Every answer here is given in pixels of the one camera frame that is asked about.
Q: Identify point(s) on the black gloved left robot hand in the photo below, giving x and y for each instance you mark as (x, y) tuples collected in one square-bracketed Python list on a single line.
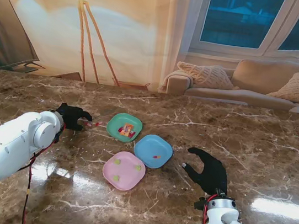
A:
[(71, 116)]

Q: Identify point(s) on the low wooden tv cabinet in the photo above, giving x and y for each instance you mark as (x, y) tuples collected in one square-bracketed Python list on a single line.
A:
[(68, 75)]

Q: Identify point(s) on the blue square plastic dish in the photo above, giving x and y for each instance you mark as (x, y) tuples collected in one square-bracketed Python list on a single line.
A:
[(150, 145)]

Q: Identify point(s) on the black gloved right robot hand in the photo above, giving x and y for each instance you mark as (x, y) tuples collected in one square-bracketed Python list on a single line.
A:
[(212, 176)]

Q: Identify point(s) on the pink red candy packet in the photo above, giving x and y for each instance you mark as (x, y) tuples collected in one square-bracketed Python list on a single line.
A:
[(133, 134)]

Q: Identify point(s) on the green square plastic dish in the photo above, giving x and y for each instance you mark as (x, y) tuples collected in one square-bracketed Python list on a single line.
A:
[(116, 122)]

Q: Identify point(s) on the orange candy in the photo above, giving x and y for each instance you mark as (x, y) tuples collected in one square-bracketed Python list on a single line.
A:
[(126, 129)]

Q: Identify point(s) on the round green candy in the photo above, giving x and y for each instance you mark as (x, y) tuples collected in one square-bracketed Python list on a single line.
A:
[(115, 178), (138, 168), (117, 161)]

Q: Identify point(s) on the pink square plastic dish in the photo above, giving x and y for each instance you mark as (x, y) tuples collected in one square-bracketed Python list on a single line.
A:
[(125, 174)]

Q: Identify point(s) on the sheer white curtain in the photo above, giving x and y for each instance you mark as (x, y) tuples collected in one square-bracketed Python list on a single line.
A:
[(184, 25)]

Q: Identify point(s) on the beige sofa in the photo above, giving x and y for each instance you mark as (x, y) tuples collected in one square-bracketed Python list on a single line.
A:
[(255, 74)]

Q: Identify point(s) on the small pink candy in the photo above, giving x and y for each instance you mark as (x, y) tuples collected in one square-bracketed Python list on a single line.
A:
[(88, 123)]

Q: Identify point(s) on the flat screen television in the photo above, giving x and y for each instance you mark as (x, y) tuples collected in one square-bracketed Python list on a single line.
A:
[(0, 27)]

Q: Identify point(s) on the small red yellow candy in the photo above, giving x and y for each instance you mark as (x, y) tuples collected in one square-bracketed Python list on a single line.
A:
[(156, 156)]

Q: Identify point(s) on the cream throw blanket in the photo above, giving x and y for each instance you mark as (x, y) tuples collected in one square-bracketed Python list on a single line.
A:
[(183, 76)]

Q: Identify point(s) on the white framed window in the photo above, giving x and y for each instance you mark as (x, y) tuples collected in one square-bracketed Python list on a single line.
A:
[(235, 18)]

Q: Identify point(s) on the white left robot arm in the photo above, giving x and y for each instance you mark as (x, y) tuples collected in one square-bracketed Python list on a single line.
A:
[(7, 150)]

